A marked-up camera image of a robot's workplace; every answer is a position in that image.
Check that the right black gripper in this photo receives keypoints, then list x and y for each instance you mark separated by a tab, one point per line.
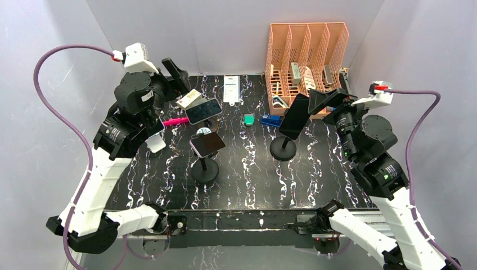
335	98

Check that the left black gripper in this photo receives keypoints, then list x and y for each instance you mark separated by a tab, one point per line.
178	85

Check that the purple smartphone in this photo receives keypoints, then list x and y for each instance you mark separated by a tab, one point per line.
207	144

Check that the black phone stand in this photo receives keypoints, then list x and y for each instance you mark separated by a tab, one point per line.
283	148
205	169

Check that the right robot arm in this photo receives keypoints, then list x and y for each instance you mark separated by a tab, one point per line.
366	139

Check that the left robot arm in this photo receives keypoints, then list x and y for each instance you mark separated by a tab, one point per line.
132	121

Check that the smartphone on back stand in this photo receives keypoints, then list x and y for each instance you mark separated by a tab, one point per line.
203	111

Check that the black smartphone on right stand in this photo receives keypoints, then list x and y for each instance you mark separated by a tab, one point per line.
296	117

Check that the white phone stand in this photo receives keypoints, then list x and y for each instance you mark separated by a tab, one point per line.
155	143

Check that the white cardboard box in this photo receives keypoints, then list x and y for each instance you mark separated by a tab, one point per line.
188	99

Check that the dark item in organizer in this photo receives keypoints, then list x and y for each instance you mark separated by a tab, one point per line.
327	76

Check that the white item in organizer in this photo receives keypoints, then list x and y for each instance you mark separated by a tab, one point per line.
309	79

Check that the pink marker pen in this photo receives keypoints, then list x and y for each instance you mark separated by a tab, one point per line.
175	121

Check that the grey item in organizer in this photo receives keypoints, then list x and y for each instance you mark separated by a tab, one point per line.
295	74

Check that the white blister pack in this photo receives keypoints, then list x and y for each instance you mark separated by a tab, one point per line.
231	90

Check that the orange file organizer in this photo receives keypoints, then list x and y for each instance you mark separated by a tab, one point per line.
312	44

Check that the blue stapler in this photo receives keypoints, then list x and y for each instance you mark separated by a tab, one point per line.
271	120

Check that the green small box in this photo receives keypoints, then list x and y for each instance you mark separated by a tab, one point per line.
249	120

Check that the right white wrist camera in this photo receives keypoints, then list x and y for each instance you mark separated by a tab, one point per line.
377	95

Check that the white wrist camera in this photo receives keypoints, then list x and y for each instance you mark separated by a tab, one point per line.
377	95
134	59

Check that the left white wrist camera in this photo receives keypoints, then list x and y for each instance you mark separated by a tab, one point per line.
134	59

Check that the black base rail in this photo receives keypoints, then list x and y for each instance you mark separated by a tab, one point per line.
298	228

